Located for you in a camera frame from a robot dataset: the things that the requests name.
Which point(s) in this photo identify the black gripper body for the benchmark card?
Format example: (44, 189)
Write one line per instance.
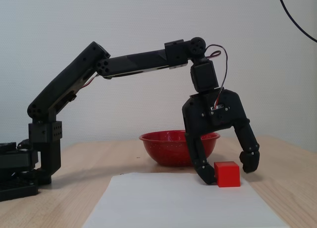
(201, 107)

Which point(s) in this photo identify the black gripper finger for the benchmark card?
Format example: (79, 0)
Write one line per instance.
(247, 143)
(199, 156)

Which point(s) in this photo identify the red cube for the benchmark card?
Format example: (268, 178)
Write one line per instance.
(227, 174)

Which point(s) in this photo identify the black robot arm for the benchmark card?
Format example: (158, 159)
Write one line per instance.
(62, 81)

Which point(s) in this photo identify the red speckled enamel bowl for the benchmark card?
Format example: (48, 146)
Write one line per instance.
(163, 148)

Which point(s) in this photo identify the white paper sheet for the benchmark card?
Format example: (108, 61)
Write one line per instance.
(161, 203)

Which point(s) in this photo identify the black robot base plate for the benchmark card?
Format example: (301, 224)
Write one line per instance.
(17, 188)

